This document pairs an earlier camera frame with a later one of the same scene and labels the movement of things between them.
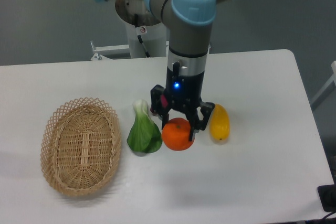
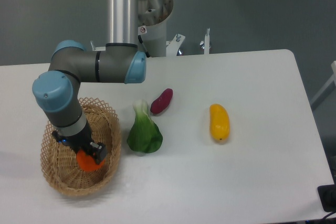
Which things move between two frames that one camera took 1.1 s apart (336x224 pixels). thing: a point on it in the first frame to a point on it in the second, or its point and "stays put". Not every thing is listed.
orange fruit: x=175 y=135 to x=86 y=162
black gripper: x=182 y=92 to x=80 y=141
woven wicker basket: x=80 y=145 stays put
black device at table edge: x=327 y=194 stays put
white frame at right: x=333 y=79 stays put
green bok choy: x=145 y=134 stays put
